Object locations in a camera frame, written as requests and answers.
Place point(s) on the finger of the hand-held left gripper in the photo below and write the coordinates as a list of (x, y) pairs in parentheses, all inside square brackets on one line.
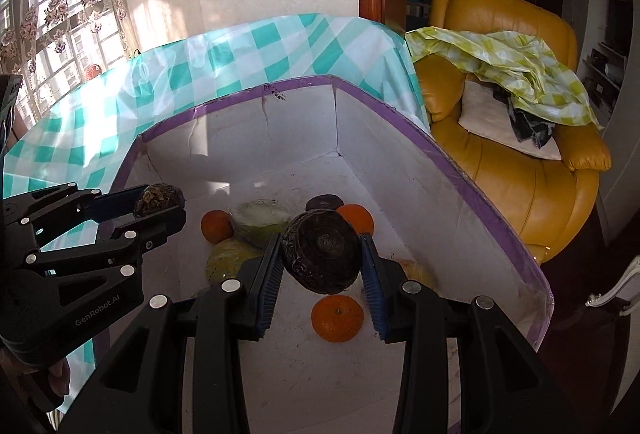
[(125, 239), (115, 204)]

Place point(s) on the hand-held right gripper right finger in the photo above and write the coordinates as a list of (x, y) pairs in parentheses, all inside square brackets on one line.
[(375, 289)]

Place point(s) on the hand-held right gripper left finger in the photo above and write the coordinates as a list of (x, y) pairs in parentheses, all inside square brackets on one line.
[(265, 289)]

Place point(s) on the dark wrinkled passion fruit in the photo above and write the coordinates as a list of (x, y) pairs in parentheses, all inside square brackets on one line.
[(320, 254), (157, 198), (324, 203)]

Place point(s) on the plastic-wrapped green pear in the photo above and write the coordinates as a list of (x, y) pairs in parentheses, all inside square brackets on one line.
[(260, 221), (230, 261)]

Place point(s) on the orange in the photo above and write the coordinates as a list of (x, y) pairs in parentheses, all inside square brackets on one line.
[(217, 226), (357, 218), (337, 318)]

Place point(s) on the plastic-wrapped brownish pear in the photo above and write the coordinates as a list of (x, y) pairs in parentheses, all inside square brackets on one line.
[(420, 274)]

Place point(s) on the purple cardboard box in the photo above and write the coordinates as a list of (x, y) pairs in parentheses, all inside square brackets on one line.
[(390, 174)]

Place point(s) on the person's left hand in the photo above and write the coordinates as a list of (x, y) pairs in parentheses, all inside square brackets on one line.
[(56, 376)]

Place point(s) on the small pink fan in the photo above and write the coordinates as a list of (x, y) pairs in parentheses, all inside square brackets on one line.
[(92, 71)]

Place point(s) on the window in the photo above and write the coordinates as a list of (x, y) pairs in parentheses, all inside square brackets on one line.
[(75, 39)]

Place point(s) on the yellow leather armchair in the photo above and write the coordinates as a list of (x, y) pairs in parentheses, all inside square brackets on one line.
[(525, 194)]

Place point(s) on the sheer floral lace curtain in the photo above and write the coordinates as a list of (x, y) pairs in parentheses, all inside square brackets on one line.
[(60, 9)]

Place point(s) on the white cushion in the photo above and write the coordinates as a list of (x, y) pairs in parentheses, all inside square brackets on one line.
[(480, 114)]

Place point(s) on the dark cloth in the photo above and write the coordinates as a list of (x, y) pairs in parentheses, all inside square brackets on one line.
[(530, 126)]

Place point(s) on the yellow-green checked cloth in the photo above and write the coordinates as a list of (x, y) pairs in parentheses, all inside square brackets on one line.
[(500, 59)]

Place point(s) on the dark shelf unit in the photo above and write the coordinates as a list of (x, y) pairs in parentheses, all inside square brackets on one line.
[(600, 64)]

